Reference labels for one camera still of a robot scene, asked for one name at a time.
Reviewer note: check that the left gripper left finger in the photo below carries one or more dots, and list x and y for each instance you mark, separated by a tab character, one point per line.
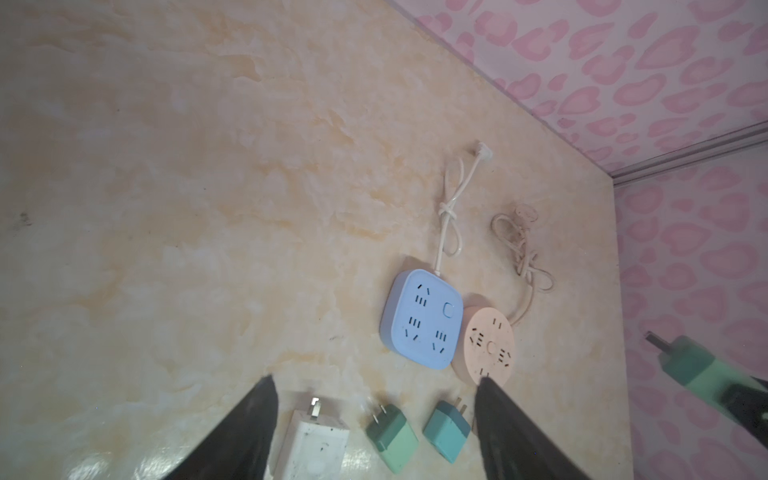
239	446

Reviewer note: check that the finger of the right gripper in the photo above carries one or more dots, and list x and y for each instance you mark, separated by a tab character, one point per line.
748	406

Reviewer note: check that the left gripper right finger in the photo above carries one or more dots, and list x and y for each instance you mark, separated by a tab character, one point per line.
512	445

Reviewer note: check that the teal charger plug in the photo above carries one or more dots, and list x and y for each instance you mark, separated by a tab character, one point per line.
447	429

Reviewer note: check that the white charger plug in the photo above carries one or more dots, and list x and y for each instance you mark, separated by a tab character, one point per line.
314	446

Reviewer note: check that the light green charger plug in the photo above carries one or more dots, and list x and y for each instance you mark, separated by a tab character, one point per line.
393	438

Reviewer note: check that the pink round power strip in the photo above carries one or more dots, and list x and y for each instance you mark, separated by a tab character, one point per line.
486	346

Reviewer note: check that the blue square power strip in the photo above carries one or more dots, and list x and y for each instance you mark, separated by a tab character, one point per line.
421	320

